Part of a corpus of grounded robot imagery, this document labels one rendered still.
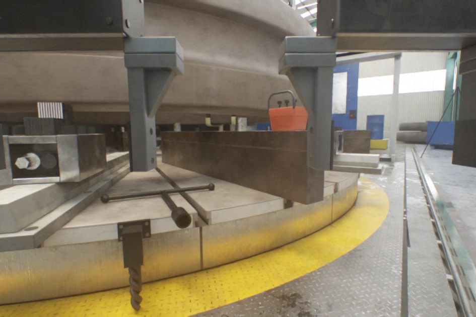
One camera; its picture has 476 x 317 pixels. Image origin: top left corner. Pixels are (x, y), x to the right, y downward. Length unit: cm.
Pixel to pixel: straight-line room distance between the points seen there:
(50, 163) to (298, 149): 118
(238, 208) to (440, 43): 114
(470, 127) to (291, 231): 141
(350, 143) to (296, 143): 241
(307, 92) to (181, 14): 180
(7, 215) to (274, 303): 100
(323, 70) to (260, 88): 180
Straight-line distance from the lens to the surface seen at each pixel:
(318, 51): 21
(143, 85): 21
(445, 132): 1083
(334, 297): 124
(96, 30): 22
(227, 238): 136
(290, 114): 137
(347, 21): 22
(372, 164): 248
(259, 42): 230
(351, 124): 665
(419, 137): 1417
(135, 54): 22
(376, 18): 23
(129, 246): 104
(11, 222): 112
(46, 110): 158
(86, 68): 173
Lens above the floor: 69
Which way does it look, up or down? 6 degrees down
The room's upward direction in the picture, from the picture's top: straight up
